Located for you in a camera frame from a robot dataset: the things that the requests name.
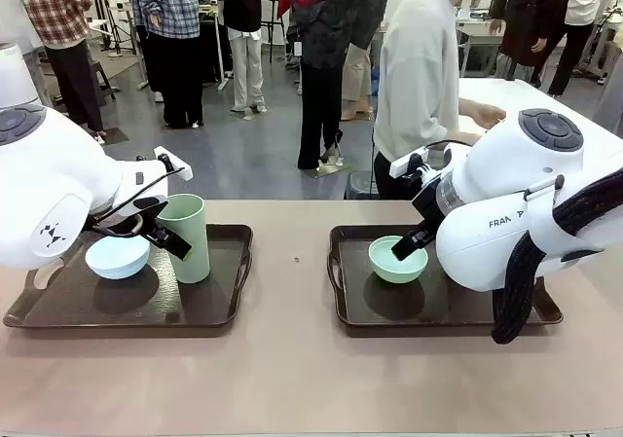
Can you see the white air purifier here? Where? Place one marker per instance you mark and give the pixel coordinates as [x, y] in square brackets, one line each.
[14, 77]

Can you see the large white table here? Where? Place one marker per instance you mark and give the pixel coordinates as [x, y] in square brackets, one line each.
[491, 91]

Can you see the bystander in black top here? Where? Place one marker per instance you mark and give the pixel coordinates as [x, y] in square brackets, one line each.
[245, 4]

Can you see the bystander in maroon coat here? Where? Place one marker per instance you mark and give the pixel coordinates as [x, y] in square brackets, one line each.
[530, 13]

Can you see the bystander in khaki trousers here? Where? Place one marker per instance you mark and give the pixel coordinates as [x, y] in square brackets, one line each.
[357, 77]

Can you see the person's left hand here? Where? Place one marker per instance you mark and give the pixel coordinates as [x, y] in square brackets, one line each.
[492, 115]

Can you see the small black stool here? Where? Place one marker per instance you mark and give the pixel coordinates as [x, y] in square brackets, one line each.
[99, 74]

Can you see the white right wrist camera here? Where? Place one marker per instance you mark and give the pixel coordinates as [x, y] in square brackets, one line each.
[401, 167]

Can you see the white background desk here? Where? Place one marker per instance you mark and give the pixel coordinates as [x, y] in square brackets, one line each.
[479, 43]

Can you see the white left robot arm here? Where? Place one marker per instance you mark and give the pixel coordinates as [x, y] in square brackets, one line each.
[48, 174]

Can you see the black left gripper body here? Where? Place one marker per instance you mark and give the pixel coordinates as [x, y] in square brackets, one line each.
[141, 210]

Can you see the light blue bowl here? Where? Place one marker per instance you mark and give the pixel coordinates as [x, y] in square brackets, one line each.
[117, 264]

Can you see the mint green bowl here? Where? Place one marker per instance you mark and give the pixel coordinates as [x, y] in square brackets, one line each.
[396, 271]

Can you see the bystander in red plaid shirt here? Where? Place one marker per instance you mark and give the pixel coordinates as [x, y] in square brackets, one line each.
[53, 9]

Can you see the tall green cup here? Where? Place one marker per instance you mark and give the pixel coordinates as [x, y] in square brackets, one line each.
[194, 257]

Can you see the dark brown serving tray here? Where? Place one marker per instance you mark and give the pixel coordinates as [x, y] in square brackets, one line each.
[121, 305]
[438, 305]

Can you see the person's left forearm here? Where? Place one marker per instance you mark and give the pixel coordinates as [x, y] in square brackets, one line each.
[468, 106]

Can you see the person's right forearm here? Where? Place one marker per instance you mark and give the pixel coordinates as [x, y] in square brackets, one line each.
[465, 138]

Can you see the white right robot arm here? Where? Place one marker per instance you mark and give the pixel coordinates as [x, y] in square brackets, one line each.
[516, 203]

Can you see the dark floor mat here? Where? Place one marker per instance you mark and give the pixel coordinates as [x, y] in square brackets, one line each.
[114, 135]

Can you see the grey plastic stool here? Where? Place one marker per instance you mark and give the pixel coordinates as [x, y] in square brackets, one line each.
[360, 184]

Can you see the bystander in blue plaid shirt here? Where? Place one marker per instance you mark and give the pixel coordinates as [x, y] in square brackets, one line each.
[170, 13]

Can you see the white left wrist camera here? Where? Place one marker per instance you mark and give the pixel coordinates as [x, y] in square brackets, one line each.
[181, 171]

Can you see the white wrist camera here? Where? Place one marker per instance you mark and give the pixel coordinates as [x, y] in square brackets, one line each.
[401, 167]
[181, 171]

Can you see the person in cream shirt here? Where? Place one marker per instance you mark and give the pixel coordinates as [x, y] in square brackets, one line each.
[414, 77]

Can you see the metal floor plate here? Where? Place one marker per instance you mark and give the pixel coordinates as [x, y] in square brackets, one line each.
[336, 169]

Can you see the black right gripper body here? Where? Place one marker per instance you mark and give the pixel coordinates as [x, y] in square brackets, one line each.
[428, 208]

